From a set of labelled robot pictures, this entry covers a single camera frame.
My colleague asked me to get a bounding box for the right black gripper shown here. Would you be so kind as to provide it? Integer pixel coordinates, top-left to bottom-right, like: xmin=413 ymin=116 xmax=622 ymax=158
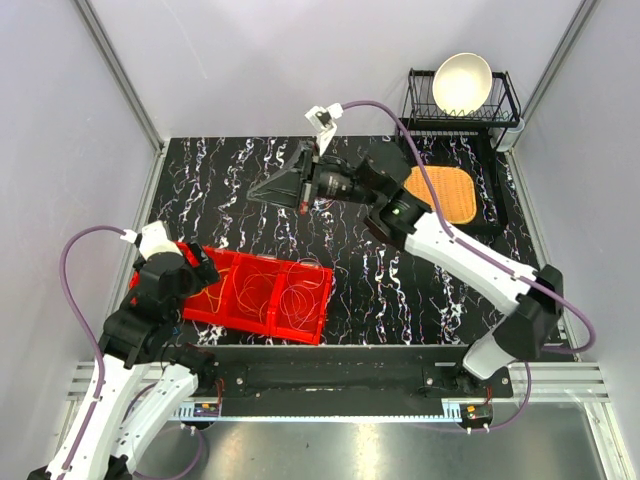
xmin=247 ymin=142 xmax=380 ymax=215

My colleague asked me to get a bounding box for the orange cable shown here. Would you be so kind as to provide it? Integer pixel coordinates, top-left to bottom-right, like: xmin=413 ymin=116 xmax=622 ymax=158
xmin=234 ymin=267 xmax=276 ymax=326

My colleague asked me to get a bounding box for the red divided plastic bin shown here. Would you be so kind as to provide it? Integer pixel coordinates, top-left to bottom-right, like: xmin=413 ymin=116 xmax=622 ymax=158
xmin=128 ymin=242 xmax=335 ymax=347

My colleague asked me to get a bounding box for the white pink cable coil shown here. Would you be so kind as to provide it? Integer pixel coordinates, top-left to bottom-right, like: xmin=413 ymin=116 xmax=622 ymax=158
xmin=277 ymin=257 xmax=324 ymax=334

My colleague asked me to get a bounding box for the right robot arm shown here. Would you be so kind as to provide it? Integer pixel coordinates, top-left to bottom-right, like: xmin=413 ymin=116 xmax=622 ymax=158
xmin=247 ymin=141 xmax=563 ymax=397

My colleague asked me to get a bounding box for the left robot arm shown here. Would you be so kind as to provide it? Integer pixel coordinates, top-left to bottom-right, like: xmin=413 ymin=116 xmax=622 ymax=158
xmin=29 ymin=241 xmax=220 ymax=479

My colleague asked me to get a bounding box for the orange woven mat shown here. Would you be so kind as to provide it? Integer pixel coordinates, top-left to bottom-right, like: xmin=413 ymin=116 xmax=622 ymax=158
xmin=404 ymin=166 xmax=477 ymax=225

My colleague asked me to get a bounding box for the black square tray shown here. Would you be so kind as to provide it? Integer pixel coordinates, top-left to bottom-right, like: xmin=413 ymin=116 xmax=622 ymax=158
xmin=424 ymin=151 xmax=504 ymax=236

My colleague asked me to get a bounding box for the white bowl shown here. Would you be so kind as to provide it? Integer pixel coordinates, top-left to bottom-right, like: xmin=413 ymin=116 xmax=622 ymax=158
xmin=433 ymin=53 xmax=493 ymax=116

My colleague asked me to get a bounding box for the white cup on rack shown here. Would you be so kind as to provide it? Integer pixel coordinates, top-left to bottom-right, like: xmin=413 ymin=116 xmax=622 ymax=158
xmin=495 ymin=117 xmax=526 ymax=153

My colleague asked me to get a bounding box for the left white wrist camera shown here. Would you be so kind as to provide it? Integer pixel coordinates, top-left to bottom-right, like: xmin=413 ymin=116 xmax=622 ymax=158
xmin=120 ymin=220 xmax=181 ymax=260

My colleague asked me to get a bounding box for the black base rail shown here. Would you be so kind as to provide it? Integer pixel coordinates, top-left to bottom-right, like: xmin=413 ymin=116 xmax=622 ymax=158
xmin=205 ymin=346 xmax=513 ymax=415

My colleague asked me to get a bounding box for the black wire dish rack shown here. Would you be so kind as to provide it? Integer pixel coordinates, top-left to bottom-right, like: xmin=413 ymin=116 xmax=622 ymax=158
xmin=400 ymin=69 xmax=522 ymax=148

